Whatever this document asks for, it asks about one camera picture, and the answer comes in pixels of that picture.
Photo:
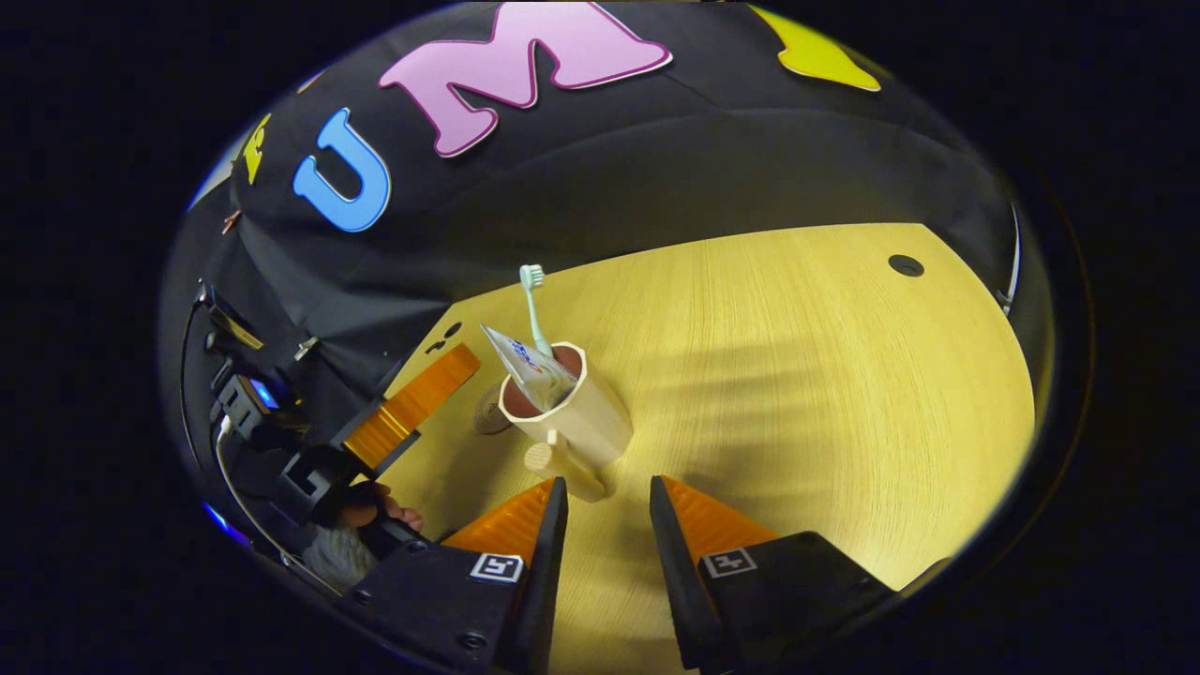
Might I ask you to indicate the black backdrop cloth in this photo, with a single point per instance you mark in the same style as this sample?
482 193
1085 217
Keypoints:
656 159

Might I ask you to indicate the red cloth clip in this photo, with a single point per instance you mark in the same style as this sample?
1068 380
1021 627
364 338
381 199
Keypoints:
230 222

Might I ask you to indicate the round brown coaster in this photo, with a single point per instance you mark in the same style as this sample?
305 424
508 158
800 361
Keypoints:
486 417

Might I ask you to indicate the wooden desktop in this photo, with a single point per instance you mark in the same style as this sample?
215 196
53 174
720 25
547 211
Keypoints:
797 394

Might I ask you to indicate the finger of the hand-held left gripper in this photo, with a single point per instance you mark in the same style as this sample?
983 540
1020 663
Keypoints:
412 403

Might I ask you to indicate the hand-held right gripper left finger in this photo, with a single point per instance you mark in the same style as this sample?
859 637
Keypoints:
539 581

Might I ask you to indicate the metal cloth clip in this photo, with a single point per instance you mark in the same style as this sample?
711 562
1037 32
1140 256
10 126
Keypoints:
305 349

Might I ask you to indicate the beige cup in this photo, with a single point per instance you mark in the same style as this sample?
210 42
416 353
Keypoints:
591 422

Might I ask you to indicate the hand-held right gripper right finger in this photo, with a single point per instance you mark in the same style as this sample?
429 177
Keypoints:
680 581

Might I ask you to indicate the white toothpaste tube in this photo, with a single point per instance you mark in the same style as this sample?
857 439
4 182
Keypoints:
530 366

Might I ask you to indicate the pale green toothbrush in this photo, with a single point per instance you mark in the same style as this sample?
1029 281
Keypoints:
532 309

